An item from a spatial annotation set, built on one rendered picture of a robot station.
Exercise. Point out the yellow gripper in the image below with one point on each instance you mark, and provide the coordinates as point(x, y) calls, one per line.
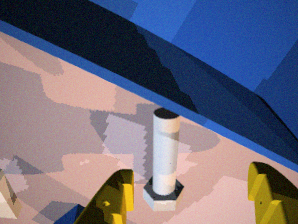
point(274, 196)

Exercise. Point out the blue and white eraser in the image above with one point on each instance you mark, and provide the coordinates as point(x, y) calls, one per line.
point(70, 216)

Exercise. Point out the white domino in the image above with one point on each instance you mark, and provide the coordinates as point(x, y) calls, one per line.
point(10, 206)

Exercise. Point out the blue bin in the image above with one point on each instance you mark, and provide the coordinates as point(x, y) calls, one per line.
point(230, 66)

